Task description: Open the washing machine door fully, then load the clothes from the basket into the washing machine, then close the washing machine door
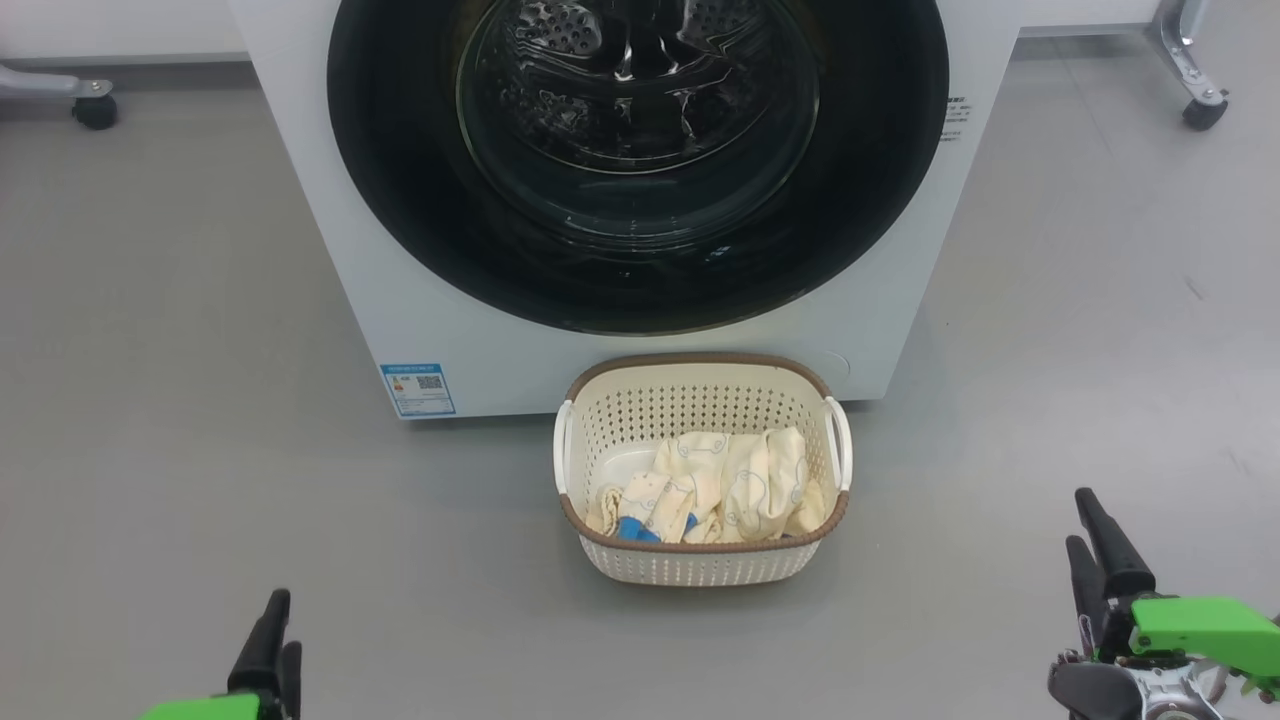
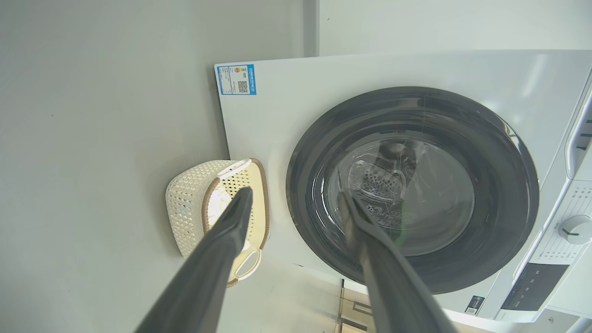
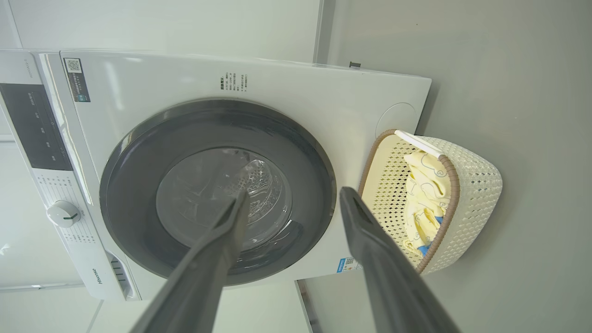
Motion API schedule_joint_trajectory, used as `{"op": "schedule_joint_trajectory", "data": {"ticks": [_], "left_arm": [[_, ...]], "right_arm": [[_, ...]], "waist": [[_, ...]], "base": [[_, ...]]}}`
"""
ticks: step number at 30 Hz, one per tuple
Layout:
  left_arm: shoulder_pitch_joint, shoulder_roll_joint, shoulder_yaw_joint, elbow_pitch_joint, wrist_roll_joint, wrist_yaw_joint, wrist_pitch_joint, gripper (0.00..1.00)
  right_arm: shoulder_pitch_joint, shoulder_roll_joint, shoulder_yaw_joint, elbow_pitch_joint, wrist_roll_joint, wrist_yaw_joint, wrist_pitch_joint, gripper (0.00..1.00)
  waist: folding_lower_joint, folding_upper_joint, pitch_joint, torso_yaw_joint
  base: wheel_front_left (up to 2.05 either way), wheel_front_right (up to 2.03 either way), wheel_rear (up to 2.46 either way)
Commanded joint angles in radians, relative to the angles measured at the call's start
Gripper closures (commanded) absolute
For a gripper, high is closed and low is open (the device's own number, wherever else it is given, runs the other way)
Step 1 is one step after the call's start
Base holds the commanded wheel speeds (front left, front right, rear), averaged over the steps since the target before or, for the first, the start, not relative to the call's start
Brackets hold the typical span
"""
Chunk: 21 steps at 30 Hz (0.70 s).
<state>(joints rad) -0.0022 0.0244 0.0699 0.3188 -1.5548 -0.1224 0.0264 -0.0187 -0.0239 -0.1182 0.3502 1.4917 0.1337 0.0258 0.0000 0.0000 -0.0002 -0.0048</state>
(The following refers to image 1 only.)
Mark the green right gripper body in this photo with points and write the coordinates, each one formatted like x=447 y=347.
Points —
x=1210 y=630

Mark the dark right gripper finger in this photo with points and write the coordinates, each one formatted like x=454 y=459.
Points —
x=1120 y=565
x=1090 y=600

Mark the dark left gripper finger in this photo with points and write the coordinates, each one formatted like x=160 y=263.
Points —
x=291 y=685
x=265 y=650

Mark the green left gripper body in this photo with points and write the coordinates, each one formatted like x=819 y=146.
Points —
x=215 y=708

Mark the cream garment with blue cuffs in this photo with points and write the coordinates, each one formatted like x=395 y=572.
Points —
x=675 y=480

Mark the white front-load washing machine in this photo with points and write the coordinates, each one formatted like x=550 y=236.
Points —
x=640 y=370

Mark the steel washing machine drum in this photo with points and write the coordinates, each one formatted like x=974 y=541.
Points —
x=560 y=30

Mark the blue energy label sticker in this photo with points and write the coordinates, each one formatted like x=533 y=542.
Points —
x=418 y=390

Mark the cream perforated laundry basket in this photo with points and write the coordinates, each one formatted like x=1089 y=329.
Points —
x=700 y=565

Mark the black printed text sticker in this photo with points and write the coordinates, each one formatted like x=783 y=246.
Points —
x=954 y=118

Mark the white partition panel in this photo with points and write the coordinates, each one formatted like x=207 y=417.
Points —
x=100 y=25
x=1080 y=12

